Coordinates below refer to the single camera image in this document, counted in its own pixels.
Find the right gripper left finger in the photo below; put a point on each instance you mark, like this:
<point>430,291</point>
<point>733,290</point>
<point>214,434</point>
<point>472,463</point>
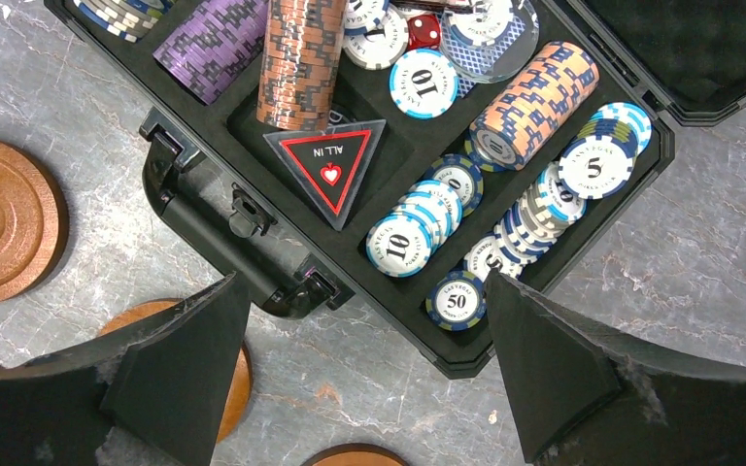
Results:
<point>157,385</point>

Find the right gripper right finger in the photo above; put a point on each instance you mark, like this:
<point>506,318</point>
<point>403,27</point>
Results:
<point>584,393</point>

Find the wooden coaster two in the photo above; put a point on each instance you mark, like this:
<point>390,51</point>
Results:
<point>241,386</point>

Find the wooden coaster five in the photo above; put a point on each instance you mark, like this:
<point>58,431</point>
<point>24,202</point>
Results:
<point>359,454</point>

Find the wooden coaster four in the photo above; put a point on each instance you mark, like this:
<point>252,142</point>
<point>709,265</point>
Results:
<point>34,221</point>

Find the all in triangle marker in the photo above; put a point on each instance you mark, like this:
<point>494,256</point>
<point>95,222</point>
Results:
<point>329,164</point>

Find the black poker chip case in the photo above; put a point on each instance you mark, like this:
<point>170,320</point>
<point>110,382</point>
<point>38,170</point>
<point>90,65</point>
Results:
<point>682,61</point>

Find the purple poker chip stack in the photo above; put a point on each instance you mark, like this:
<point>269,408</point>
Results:
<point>208,51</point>

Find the orange poker chip stack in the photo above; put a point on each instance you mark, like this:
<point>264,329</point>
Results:
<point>299,66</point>

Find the red die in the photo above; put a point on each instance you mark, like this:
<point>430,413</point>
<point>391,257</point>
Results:
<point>424,32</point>

